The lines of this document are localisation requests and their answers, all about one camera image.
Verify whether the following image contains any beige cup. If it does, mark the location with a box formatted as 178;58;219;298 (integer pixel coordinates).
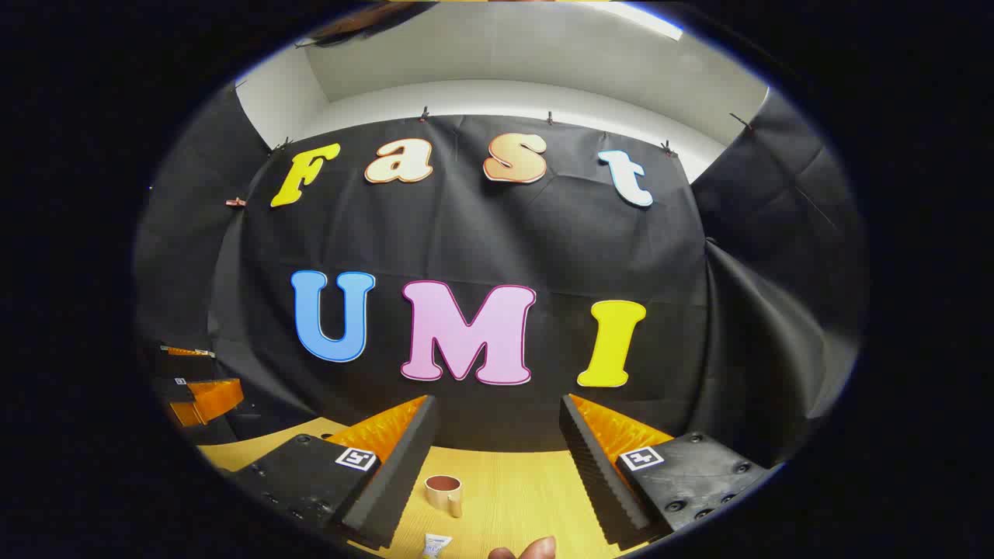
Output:
424;474;464;519

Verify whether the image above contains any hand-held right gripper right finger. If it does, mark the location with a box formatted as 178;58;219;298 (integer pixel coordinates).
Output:
558;393;771;552

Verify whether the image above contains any black backdrop cloth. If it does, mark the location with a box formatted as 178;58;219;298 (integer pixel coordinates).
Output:
132;82;867;467

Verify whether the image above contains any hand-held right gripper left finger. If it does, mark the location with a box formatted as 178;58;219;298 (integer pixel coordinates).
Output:
224;394;440;552

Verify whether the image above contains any wooden desktop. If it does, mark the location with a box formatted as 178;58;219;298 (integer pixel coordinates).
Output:
198;417;653;559

